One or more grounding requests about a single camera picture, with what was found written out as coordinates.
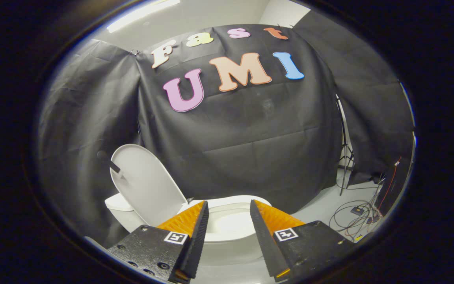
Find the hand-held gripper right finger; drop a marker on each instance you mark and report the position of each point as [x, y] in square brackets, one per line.
[262, 236]

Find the white toilet lid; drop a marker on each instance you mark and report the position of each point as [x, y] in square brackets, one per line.
[148, 185]

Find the black tripod light stand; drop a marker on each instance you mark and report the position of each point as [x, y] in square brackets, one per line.
[345, 150]

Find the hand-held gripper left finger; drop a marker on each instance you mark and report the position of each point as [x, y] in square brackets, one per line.
[196, 236]

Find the black backdrop cloth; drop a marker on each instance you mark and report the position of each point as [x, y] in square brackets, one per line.
[250, 138]

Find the small black floor box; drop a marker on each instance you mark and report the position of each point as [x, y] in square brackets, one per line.
[357, 210]

